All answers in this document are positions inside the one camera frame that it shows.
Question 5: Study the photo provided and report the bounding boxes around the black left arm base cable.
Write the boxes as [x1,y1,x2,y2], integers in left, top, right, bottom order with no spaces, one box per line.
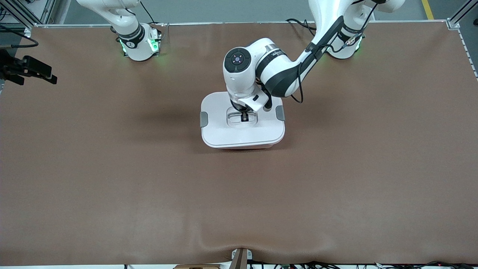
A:
[286,18,316,36]

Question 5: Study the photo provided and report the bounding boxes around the metal camera post bracket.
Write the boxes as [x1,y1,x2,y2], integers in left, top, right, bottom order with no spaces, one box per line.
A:
[231,248,253,269]

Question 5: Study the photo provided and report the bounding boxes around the black right arm base cable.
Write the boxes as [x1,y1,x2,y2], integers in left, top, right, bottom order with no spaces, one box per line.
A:
[140,0,159,25]

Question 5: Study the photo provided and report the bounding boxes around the brown table mat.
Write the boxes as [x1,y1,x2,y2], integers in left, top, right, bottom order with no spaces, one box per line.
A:
[0,21,478,266]

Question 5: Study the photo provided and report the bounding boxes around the white box lid grey latches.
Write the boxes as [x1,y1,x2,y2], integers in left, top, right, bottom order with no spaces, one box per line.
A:
[200,92,285,149]

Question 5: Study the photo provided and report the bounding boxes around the black arm base cable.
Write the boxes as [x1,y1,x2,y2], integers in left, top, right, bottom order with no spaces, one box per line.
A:
[286,18,316,36]
[140,0,159,25]

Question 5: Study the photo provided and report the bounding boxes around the aluminium frame profile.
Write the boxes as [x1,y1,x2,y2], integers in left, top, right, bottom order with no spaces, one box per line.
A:
[0,0,56,38]
[446,0,478,30]

